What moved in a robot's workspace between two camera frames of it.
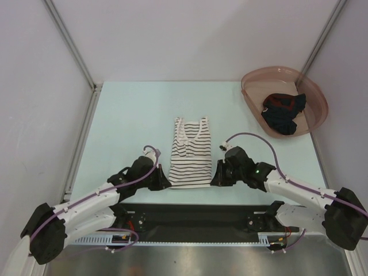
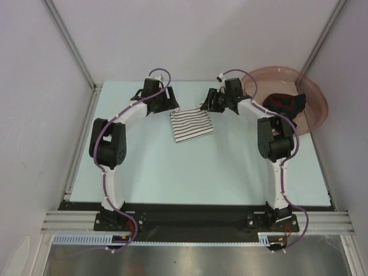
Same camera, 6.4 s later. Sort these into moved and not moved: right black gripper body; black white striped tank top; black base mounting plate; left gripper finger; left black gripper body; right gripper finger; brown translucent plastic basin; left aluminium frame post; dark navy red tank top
Moved: right black gripper body; right gripper finger; left gripper finger; black white striped tank top; left black gripper body
Not moved: left aluminium frame post; brown translucent plastic basin; black base mounting plate; dark navy red tank top
